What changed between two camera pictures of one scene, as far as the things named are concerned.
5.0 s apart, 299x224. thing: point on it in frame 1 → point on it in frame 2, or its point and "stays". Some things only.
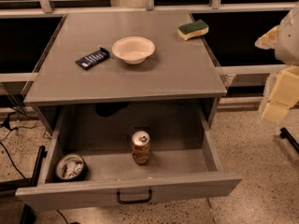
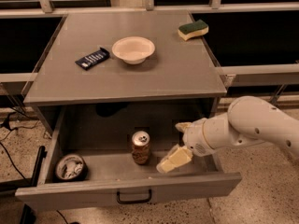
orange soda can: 141,147 stays
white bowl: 133,49 stays
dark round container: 71,167 stays
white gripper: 289,42 → 194,136
